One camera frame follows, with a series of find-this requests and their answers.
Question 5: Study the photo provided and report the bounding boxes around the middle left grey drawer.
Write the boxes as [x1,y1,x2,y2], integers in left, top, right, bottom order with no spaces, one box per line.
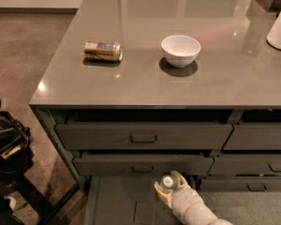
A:
[73,151,214,175]

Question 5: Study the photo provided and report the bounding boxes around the top left grey drawer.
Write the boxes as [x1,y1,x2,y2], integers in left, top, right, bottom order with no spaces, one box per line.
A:
[55,122,232,150]

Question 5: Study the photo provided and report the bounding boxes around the bottom right grey drawer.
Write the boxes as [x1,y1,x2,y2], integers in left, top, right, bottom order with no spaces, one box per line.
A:
[200,177,281,192]

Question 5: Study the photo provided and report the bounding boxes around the white bowl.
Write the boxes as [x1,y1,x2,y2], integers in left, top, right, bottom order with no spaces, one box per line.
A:
[161,35,201,68]

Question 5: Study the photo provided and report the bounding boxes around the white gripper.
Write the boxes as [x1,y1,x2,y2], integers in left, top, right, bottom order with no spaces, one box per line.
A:
[154,171,206,219]

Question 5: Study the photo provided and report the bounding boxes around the grey drawer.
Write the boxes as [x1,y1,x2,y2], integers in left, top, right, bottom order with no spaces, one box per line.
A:
[55,122,232,150]
[73,151,214,175]
[208,155,281,175]
[224,123,281,150]
[200,177,281,192]

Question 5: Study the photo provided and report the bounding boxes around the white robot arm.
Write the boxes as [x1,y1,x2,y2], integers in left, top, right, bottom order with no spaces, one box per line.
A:
[154,171,233,225]

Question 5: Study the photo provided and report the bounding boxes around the gold drink can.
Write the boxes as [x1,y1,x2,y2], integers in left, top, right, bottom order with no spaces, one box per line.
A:
[84,41,123,62]

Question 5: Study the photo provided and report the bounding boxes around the small clear plastic bottle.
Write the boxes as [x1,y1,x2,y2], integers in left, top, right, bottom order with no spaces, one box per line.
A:
[159,174,178,191]

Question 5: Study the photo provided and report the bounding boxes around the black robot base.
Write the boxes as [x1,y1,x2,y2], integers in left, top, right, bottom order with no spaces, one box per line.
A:
[0,98,79,225]

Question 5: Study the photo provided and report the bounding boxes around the middle right grey drawer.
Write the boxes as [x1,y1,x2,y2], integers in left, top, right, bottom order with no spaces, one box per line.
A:
[208,155,281,175]

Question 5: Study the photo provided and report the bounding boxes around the top right grey drawer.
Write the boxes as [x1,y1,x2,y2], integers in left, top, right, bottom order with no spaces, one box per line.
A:
[224,123,281,150]

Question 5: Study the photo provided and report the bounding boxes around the grey cabinet with counter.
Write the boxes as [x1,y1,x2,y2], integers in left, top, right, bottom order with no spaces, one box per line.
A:
[30,0,281,225]

